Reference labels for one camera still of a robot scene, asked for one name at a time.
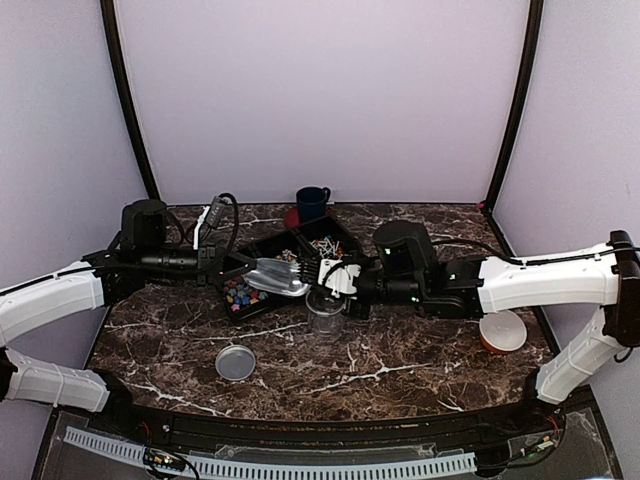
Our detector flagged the black three-compartment candy bin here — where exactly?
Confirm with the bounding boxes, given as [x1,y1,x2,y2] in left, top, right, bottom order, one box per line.
[220,215,362,323]

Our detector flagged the metal scoop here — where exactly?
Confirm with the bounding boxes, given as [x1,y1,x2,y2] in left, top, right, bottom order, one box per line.
[243,258,311,298]

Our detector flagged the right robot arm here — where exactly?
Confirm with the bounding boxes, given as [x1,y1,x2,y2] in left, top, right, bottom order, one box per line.
[325,221,639,434]

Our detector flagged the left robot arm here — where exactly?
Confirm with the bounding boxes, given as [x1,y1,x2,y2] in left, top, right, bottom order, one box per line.
[1,193,239,436]

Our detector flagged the clear plastic cup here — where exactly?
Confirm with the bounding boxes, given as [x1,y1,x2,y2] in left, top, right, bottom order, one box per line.
[305,290,345,337]

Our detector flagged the red saucer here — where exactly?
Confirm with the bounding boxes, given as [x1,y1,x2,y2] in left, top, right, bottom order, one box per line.
[283,206,336,229]

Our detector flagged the round metal lid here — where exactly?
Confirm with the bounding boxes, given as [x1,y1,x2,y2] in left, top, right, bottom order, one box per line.
[215,345,257,382]

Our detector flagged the dark blue mug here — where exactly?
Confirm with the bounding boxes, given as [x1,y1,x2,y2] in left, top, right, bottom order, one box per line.
[296,186,331,223]

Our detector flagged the orange white bowl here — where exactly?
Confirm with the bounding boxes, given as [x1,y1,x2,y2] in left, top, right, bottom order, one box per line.
[479,311,527,354]

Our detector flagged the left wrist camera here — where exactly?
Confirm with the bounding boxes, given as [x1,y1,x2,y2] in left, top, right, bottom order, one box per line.
[192,195,226,250]

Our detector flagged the white slotted cable duct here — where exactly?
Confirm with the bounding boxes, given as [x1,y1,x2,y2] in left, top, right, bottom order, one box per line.
[62,427,477,479]

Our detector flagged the black front rail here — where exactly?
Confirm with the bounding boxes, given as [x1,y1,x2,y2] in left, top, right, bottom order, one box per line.
[113,404,565,449]

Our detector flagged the left black frame post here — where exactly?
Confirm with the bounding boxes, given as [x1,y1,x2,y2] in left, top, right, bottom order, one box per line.
[100,0,161,200]

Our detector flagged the black frame post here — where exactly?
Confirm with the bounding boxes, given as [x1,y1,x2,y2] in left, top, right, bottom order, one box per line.
[100,0,161,200]
[483,0,544,216]

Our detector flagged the right black frame post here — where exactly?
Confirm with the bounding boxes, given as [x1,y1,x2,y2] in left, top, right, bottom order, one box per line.
[483,0,544,216]

